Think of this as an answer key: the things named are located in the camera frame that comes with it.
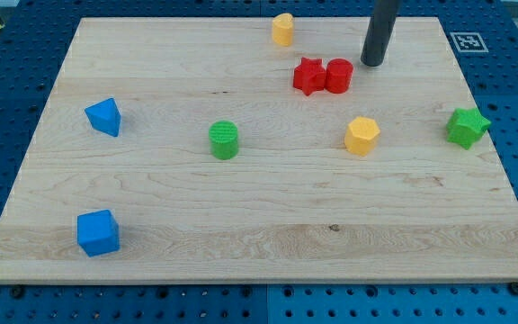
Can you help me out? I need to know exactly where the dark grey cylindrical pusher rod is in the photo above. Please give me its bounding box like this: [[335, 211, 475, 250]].
[[361, 0, 401, 67]]

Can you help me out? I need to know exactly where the yellow hexagon block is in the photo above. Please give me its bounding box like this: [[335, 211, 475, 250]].
[[344, 116, 380, 157]]

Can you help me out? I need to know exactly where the red cylinder block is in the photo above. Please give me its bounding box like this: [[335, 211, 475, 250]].
[[325, 58, 353, 94]]

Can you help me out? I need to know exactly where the white fiducial marker tag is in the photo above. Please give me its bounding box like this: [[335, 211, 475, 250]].
[[450, 31, 488, 53]]

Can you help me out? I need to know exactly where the red star block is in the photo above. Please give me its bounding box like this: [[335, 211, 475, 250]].
[[292, 57, 326, 95]]

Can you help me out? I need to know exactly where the yellow heart block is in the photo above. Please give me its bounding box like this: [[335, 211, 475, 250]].
[[272, 13, 294, 47]]

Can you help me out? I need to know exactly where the green star block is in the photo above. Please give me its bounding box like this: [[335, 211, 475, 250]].
[[446, 107, 492, 149]]

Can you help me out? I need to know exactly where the green cylinder block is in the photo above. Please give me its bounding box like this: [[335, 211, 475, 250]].
[[209, 121, 239, 160]]

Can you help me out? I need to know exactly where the light wooden board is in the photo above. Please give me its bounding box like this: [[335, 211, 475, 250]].
[[0, 17, 518, 285]]

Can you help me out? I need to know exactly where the blue triangle block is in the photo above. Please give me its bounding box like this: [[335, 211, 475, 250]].
[[85, 98, 121, 137]]

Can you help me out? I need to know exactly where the blue cube block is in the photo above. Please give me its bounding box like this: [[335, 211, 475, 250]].
[[76, 210, 120, 257]]

